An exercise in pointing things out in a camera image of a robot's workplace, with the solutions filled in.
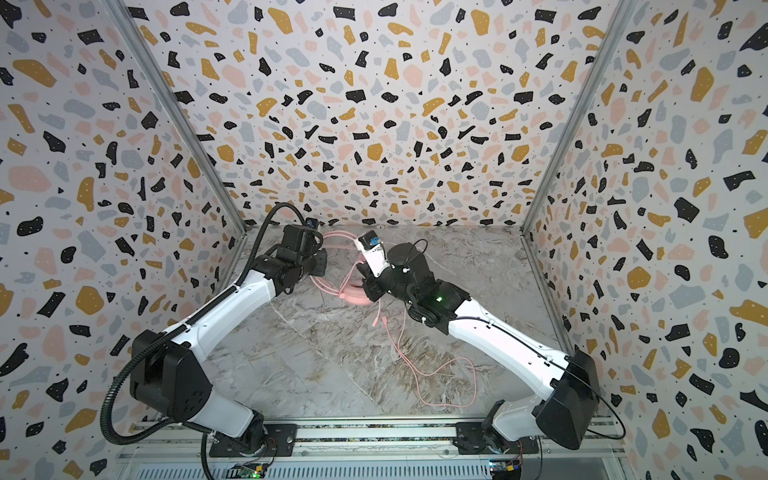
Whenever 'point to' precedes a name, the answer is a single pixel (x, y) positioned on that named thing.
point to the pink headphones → (348, 291)
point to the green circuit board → (248, 470)
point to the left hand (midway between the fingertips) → (318, 250)
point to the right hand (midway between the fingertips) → (355, 259)
